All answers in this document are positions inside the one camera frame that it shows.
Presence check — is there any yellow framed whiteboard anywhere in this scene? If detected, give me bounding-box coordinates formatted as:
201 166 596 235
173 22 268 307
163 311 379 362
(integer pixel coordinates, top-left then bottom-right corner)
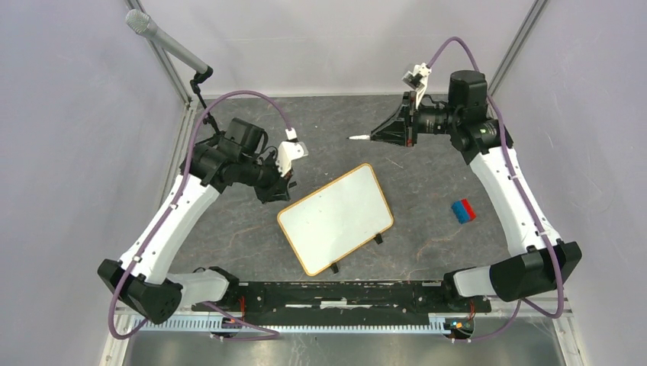
277 163 394 277

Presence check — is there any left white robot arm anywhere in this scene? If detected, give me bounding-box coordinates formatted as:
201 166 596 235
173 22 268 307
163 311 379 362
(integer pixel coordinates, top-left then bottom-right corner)
98 118 307 324

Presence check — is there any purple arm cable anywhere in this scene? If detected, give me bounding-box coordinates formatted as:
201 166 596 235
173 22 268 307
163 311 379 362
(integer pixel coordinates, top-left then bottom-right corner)
107 90 297 343
427 36 565 343

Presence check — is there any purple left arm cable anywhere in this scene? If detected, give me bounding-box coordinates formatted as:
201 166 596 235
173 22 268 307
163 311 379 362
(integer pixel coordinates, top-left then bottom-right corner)
107 90 297 343

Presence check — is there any black microphone stand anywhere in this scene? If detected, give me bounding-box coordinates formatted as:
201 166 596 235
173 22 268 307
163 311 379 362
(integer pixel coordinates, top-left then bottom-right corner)
189 66 224 135

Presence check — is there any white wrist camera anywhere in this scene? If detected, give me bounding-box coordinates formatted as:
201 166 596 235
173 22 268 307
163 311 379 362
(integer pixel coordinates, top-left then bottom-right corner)
402 63 431 104
275 128 309 177

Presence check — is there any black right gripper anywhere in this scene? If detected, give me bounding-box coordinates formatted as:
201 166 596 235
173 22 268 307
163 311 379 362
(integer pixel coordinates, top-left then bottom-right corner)
370 91 460 147

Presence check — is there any grey microphone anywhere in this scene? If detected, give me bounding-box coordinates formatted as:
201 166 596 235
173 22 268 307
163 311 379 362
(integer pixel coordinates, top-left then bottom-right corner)
125 9 212 74

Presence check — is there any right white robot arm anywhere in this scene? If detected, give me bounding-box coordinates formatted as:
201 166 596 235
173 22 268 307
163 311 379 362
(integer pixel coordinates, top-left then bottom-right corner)
369 66 582 311

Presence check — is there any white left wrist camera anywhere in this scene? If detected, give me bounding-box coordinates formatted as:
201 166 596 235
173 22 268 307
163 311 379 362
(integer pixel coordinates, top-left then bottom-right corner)
275 128 309 177

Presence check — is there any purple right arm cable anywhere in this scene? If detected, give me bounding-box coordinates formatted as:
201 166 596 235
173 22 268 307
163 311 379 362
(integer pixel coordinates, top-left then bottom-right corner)
427 36 565 343

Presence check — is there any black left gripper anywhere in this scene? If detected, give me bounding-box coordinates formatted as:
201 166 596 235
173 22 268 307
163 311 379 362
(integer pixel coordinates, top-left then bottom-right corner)
238 149 295 204

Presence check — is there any slotted cable duct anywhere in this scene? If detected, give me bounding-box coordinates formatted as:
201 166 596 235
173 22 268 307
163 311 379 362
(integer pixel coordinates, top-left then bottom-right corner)
132 315 449 335

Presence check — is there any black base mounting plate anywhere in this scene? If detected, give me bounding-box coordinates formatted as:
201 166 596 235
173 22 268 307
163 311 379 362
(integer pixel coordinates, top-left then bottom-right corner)
215 281 491 326

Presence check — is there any blue red whiteboard eraser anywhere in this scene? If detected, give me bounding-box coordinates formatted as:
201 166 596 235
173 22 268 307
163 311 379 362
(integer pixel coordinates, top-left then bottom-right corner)
451 199 476 224

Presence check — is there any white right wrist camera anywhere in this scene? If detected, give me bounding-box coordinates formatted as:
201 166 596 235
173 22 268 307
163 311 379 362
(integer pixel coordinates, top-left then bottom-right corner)
402 63 431 104

